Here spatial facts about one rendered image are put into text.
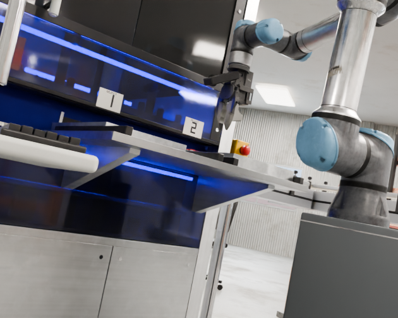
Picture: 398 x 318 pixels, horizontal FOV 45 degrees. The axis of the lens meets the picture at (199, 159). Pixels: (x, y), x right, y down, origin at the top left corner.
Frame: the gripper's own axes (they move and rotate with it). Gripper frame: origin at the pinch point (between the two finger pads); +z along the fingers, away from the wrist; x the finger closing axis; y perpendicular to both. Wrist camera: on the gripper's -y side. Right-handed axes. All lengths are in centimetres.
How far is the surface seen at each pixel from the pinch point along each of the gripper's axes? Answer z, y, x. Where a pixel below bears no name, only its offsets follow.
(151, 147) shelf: 15.7, -36.4, -25.7
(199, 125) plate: -1.6, 3.3, 18.5
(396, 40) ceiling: -225, 410, 248
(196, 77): -17.3, -2.4, 18.0
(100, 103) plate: 1.8, -36.1, 14.3
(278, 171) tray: 12.1, 10.4, -18.2
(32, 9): -18, -62, 12
